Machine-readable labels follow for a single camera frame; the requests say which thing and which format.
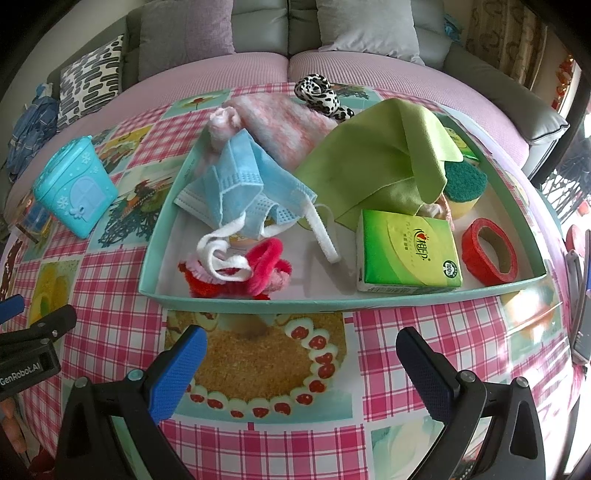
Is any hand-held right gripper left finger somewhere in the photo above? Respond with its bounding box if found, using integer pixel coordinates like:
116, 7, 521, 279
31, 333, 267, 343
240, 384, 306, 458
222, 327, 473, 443
55, 324, 209, 480

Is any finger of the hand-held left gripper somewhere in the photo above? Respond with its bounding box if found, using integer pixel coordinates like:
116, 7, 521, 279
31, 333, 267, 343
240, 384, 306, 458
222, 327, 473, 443
28, 304, 78, 344
0, 294, 26, 326

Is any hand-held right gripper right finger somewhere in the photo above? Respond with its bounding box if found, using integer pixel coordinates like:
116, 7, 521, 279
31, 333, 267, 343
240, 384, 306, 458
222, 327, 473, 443
396, 326, 548, 480

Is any green tissue pack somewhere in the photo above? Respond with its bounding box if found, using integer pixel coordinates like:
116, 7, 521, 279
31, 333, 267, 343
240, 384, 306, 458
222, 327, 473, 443
355, 209, 464, 292
443, 124, 481, 162

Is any red tape roll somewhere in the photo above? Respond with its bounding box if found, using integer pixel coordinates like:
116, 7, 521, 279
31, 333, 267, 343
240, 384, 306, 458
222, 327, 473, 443
462, 218, 518, 284

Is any teal plastic house-shaped box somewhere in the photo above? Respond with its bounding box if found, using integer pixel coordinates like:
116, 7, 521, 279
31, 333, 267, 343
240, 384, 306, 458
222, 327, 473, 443
32, 135, 120, 240

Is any red pink hair tie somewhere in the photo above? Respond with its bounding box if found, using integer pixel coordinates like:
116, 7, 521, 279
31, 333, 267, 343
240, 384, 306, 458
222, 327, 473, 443
178, 237, 293, 301

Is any white tray with teal rim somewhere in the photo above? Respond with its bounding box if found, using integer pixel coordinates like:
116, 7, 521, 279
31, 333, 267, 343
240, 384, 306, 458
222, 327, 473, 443
139, 85, 548, 315

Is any pink patterned cloth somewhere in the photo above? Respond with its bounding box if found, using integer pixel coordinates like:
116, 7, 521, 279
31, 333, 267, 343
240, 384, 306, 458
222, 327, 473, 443
418, 194, 455, 232

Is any blue face mask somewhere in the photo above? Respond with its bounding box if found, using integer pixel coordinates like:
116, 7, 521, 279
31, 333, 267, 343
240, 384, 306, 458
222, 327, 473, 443
174, 128, 340, 282

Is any light green cloth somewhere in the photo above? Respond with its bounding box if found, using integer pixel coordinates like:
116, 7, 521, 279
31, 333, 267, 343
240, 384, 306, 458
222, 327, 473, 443
293, 98, 462, 227

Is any pink white fluffy cloth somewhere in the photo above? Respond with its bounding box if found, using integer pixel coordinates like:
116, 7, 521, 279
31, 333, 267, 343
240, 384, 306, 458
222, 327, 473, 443
210, 95, 340, 171

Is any leopard print scrunchie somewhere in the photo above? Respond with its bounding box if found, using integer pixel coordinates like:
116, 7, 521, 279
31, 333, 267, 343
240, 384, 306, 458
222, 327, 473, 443
294, 76, 356, 123

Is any person's left hand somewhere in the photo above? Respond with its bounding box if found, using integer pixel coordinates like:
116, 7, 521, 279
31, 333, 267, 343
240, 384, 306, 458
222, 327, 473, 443
0, 397, 28, 457

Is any yellow green scouring sponge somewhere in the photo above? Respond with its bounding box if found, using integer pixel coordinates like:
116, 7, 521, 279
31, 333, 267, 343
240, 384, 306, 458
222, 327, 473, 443
443, 161, 489, 219

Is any dark wicker chair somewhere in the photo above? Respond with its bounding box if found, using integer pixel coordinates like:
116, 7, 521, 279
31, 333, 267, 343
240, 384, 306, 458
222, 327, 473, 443
540, 138, 591, 222

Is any black white patterned cushion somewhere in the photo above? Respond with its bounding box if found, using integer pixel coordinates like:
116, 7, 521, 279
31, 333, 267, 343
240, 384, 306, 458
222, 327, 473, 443
58, 34, 125, 132

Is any purple sofa seat cover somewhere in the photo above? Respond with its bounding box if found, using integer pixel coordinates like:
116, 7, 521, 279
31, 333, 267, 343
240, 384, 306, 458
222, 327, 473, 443
4, 50, 291, 204
288, 48, 529, 171

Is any purple cushion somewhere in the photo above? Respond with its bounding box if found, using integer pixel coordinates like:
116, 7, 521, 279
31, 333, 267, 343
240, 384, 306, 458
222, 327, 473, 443
137, 0, 234, 84

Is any beige patterned curtain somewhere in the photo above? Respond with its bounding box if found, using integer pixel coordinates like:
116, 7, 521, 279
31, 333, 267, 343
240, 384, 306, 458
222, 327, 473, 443
466, 0, 550, 88

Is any grey sofa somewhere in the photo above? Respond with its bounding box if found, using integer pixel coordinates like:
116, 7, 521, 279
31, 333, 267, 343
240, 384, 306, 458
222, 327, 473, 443
46, 0, 571, 144

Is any grey cushion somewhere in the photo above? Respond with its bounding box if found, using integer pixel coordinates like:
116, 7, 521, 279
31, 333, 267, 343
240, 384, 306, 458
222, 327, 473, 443
316, 0, 426, 65

